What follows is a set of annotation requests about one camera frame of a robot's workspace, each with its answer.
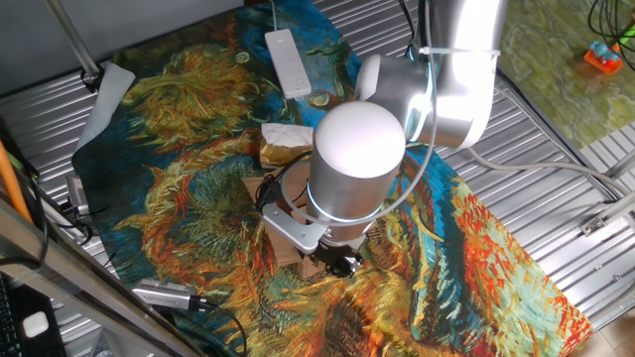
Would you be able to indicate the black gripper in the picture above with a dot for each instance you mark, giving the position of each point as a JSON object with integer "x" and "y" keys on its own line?
{"x": 330, "y": 250}

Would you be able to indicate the brown cardboard box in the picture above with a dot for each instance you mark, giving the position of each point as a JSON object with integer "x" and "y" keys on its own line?
{"x": 283, "y": 248}

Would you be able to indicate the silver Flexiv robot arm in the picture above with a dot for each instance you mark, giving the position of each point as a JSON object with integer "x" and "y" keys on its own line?
{"x": 357, "y": 163}

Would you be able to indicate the sunflower painting cloth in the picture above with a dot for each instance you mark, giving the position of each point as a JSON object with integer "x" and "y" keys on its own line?
{"x": 446, "y": 248}

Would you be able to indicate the gold and white tissue pack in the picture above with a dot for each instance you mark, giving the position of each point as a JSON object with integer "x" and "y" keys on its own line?
{"x": 285, "y": 136}

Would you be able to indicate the white power strip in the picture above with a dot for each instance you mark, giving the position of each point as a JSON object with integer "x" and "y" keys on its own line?
{"x": 290, "y": 64}

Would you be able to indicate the green patterned mat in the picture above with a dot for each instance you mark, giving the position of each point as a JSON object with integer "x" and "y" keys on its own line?
{"x": 555, "y": 74}

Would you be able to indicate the white rounded device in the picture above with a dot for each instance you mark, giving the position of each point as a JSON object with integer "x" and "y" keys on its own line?
{"x": 36, "y": 324}

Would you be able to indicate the orange toy block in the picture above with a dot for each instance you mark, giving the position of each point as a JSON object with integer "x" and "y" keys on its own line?
{"x": 600, "y": 64}

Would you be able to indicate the black keyboard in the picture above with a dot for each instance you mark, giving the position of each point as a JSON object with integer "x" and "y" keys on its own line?
{"x": 6, "y": 322}

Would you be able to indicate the blue toy piece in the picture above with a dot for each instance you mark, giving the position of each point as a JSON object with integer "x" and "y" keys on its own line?
{"x": 602, "y": 50}

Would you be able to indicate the metal tripod pole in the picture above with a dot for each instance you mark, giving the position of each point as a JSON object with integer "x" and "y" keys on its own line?
{"x": 69, "y": 30}

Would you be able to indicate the green plastic stick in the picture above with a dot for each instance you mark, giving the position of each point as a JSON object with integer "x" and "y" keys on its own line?
{"x": 627, "y": 35}

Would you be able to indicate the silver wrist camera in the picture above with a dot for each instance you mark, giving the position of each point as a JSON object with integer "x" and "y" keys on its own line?
{"x": 292, "y": 228}

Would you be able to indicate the aluminium rail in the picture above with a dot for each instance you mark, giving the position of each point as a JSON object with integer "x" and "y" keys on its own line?
{"x": 622, "y": 166}
{"x": 610, "y": 213}

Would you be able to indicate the aluminium frame beam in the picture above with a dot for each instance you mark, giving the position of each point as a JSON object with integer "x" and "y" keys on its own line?
{"x": 49, "y": 258}

